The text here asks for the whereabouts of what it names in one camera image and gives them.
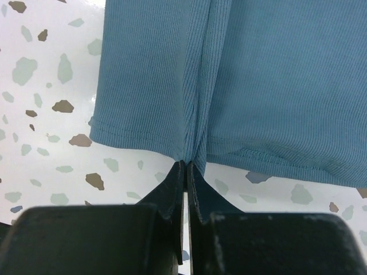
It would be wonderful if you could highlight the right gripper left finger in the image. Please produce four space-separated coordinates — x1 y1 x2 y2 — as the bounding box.
1 162 184 274

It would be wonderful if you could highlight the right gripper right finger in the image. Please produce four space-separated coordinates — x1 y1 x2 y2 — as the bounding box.
186 163 366 274

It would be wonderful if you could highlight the blue ribbed tank top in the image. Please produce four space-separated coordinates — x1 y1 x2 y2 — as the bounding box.
90 1 366 188

